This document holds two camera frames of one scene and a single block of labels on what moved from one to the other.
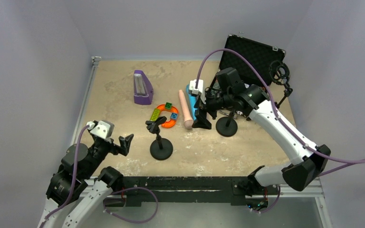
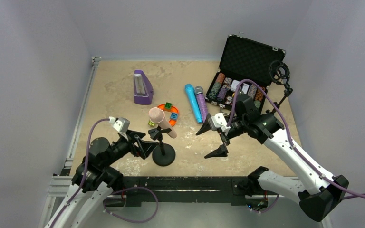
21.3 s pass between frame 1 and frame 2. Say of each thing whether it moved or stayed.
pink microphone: moved
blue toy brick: stayed
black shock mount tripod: stayed
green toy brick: stayed
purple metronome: stayed
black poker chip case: stayed
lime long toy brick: moved
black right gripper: moved
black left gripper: moved
